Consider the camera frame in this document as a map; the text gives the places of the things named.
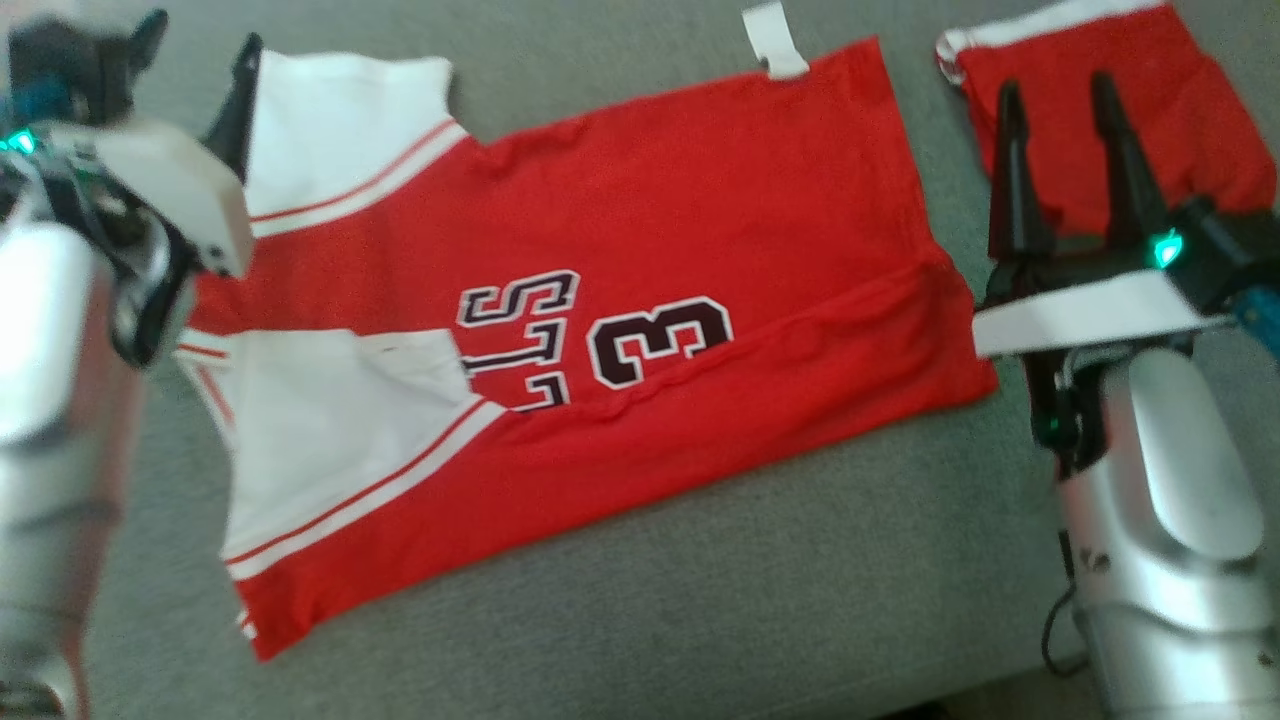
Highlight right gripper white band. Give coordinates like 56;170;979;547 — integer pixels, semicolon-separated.
972;71;1237;477

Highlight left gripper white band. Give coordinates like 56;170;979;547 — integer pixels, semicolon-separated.
0;8;264;370

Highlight red shorts with white stripe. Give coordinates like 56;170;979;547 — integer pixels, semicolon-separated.
935;0;1279;239

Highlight red white basketball jersey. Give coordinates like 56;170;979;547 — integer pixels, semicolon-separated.
175;3;999;663

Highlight large grey sofa seat cushion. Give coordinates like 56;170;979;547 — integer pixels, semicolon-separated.
0;0;1280;720

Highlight left camera cable teal connector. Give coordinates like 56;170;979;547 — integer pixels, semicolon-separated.
0;82;73;129

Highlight camera cable teal connector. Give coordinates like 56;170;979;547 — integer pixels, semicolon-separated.
1234;288;1280;358
0;82;73;129

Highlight right camera cable teal connector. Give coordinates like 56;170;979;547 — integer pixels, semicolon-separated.
1234;288;1280;358

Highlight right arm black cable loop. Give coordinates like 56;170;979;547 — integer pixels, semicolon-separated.
1041;528;1092;678

